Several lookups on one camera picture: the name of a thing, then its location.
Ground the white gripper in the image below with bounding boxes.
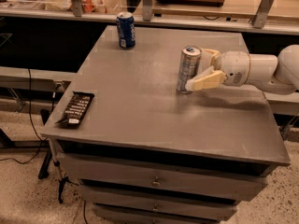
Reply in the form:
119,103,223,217
185,49,250,91

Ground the silver redbull can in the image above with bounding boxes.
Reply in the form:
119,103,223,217
177,46,201,93

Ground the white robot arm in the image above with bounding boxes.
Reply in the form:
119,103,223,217
185,45,299,95

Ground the blue pepsi can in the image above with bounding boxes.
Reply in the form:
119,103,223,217
116,12,135,49

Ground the grey drawer cabinet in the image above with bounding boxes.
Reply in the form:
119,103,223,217
40,25,292,224

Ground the top grey drawer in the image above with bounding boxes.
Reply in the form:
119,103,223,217
57,153,267,201

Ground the grey drawer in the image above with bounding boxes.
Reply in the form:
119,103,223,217
57,153,267,201
93,204,219,224
79,186,237,221

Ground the orange white bag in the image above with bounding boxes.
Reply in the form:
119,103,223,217
81,0,108,14

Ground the dark chocolate bar wrapper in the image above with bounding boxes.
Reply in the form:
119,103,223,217
56,91,94,128

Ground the middle grey drawer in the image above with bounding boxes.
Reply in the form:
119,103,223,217
79,186,237,221

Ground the bottom grey drawer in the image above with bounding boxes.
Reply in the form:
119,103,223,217
93,204,219,224

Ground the black tripod stand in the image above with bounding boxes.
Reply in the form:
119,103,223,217
37,109,70,204

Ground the metal bracket post right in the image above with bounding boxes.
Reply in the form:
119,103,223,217
252,0,275,29

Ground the metal bracket post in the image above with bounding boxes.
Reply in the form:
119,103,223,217
71,0,83,17
142,0,152,21
252,0,275,29

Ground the metal bracket post middle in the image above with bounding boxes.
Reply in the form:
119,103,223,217
142,0,152,21

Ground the metal bracket post left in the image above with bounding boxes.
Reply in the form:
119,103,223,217
71,0,83,17

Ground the black floor cable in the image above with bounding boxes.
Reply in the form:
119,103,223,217
0,68,48,165

